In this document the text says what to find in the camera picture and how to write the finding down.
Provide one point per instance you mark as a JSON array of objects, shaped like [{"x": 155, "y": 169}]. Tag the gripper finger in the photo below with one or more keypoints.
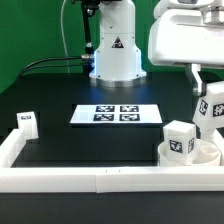
[{"x": 199, "y": 88}]

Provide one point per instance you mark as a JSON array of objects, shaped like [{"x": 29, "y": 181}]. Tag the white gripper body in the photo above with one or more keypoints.
[{"x": 180, "y": 37}]

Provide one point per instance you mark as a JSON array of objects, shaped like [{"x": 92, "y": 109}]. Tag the white round stool seat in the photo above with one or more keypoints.
[{"x": 206, "y": 154}]

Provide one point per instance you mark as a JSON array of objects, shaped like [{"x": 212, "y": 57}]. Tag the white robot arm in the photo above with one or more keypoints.
[{"x": 117, "y": 60}]

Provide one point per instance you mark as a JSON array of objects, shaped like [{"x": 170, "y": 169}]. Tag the white marker sheet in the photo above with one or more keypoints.
[{"x": 116, "y": 114}]

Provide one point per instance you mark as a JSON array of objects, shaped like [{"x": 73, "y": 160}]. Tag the white U-shaped fence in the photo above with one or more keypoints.
[{"x": 100, "y": 180}]

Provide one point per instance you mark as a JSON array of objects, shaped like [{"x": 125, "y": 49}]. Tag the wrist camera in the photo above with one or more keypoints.
[{"x": 163, "y": 5}]

